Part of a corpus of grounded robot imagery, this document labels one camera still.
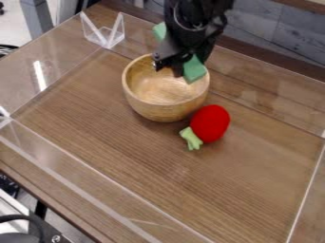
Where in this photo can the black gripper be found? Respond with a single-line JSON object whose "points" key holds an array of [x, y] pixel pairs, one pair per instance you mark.
{"points": [[196, 21]]}

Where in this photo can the green rectangular stick block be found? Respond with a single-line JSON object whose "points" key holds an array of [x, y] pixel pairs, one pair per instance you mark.
{"points": [[172, 51]]}

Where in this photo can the brown wooden bowl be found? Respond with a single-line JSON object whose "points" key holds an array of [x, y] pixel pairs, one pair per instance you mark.
{"points": [[161, 97]]}

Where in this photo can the red plush strawberry toy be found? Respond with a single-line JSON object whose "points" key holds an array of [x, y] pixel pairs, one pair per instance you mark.
{"points": [[208, 126]]}

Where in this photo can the clear acrylic tray wall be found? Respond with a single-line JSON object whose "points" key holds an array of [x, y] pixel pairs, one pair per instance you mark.
{"points": [[118, 175]]}

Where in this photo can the black metal bracket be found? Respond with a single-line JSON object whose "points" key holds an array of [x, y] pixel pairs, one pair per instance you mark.
{"points": [[53, 235]]}

